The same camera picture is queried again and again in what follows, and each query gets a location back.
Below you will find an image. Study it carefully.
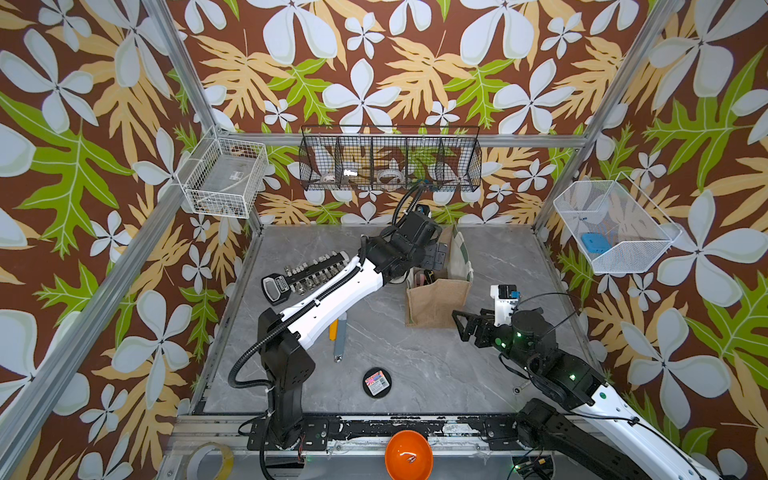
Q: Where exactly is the socket set on black rail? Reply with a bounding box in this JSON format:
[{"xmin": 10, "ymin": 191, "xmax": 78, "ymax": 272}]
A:
[{"xmin": 261, "ymin": 251, "xmax": 350, "ymax": 306}]

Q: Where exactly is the blue object in basket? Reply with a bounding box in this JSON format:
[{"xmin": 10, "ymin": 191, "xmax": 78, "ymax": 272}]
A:
[{"xmin": 581, "ymin": 232, "xmax": 612, "ymax": 256}]

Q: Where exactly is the tape roll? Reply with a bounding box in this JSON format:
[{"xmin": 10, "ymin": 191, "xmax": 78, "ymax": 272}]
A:
[{"xmin": 184, "ymin": 442, "xmax": 235, "ymax": 480}]

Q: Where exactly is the orange bowl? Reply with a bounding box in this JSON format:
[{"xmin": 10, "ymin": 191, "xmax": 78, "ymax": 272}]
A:
[{"xmin": 384, "ymin": 430, "xmax": 434, "ymax": 480}]

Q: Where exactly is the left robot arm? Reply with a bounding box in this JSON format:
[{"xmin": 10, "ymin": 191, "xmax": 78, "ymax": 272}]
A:
[{"xmin": 228, "ymin": 210, "xmax": 447, "ymax": 449}]

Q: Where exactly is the white wire basket left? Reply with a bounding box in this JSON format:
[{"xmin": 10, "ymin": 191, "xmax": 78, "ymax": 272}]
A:
[{"xmin": 177, "ymin": 128, "xmax": 269, "ymax": 219}]

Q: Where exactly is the orange utility knife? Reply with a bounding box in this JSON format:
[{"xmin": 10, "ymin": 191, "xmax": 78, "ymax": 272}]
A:
[{"xmin": 329, "ymin": 321, "xmax": 339, "ymax": 342}]

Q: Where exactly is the white wire basket right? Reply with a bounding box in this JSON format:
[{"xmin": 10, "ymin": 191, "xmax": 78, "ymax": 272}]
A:
[{"xmin": 554, "ymin": 173, "xmax": 682, "ymax": 276}]

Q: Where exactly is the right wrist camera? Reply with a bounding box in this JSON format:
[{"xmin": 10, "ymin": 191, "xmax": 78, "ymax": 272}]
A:
[{"xmin": 490, "ymin": 284, "xmax": 521, "ymax": 327}]

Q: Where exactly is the round black tin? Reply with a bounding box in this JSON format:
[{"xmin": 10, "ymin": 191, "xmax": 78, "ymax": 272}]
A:
[{"xmin": 362, "ymin": 367, "xmax": 392, "ymax": 399}]

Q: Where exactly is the black wire basket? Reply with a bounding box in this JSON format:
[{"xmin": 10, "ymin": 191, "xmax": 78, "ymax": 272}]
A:
[{"xmin": 296, "ymin": 125, "xmax": 482, "ymax": 192}]

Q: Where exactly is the green christmas burlap pouch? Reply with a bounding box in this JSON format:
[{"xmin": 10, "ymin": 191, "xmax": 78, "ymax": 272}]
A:
[{"xmin": 405, "ymin": 226, "xmax": 474, "ymax": 329}]

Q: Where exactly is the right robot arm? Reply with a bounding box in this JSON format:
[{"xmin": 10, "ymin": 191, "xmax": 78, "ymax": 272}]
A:
[{"xmin": 452, "ymin": 309, "xmax": 720, "ymax": 479}]

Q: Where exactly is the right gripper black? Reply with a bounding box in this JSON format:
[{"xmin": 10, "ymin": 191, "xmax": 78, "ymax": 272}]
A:
[{"xmin": 452, "ymin": 308, "xmax": 540, "ymax": 378}]

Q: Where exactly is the white wire basket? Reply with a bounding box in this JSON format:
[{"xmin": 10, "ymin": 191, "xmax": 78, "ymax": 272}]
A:
[
  {"xmin": 177, "ymin": 128, "xmax": 269, "ymax": 219},
  {"xmin": 554, "ymin": 173, "xmax": 682, "ymax": 276}
]

